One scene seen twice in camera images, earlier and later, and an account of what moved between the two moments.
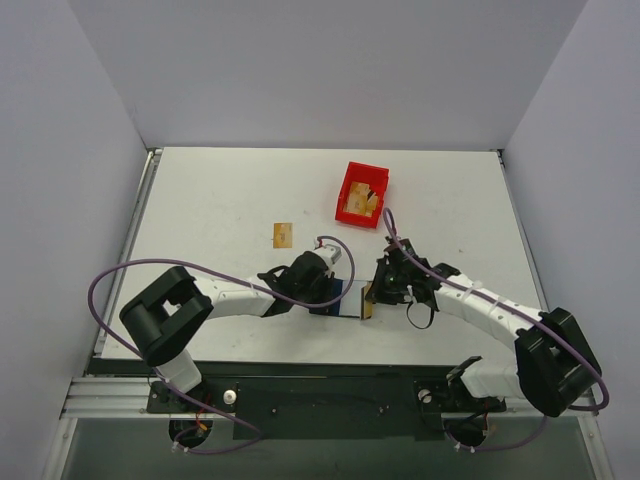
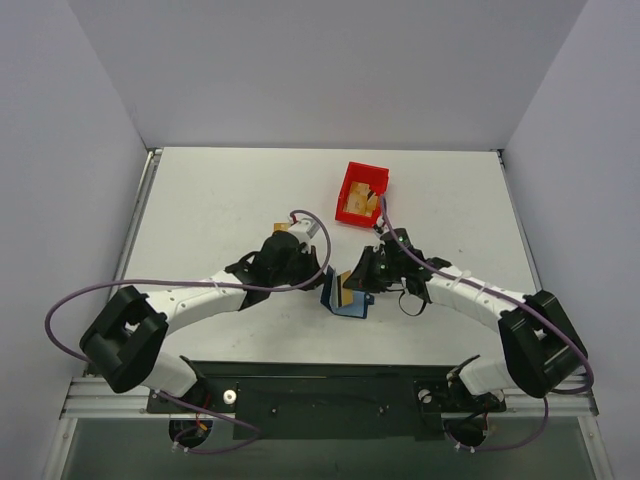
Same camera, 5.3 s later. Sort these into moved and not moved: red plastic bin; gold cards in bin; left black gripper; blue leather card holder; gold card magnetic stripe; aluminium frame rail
Moved: left black gripper; gold card magnetic stripe
Not moved: aluminium frame rail; blue leather card holder; gold cards in bin; red plastic bin
